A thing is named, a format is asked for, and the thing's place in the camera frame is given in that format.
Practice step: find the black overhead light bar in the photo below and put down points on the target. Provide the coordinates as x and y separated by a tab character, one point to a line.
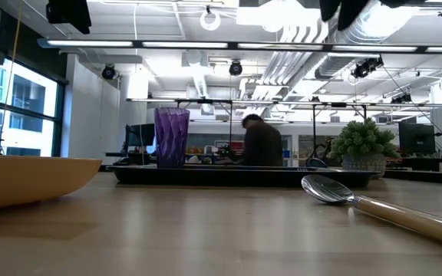
232	45

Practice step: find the person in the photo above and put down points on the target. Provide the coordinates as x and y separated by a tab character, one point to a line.
263	143

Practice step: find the wooden bowl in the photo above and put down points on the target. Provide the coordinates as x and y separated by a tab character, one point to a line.
25	180

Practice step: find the potted green plant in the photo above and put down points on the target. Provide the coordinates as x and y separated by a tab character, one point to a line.
363	143

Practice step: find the black table edge rail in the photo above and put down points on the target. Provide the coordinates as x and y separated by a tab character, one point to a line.
428	177

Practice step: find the distant black light rail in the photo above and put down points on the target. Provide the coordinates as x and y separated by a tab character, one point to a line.
205	100

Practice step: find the purple faceted plastic cup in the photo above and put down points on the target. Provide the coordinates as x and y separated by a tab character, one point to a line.
172	138

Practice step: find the black tray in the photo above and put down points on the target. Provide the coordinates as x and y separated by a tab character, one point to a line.
244	178

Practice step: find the black hanging camera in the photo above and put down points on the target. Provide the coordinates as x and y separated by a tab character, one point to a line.
108	72
235	68

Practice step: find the silver spiral air duct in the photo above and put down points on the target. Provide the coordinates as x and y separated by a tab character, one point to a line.
344	65

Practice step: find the black ceiling camera cluster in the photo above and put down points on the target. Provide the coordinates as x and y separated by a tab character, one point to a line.
367	68

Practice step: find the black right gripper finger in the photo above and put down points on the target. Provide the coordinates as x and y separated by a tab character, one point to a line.
351	11
329	9

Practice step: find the black computer monitor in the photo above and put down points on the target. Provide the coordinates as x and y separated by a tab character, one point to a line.
416	138
142	134

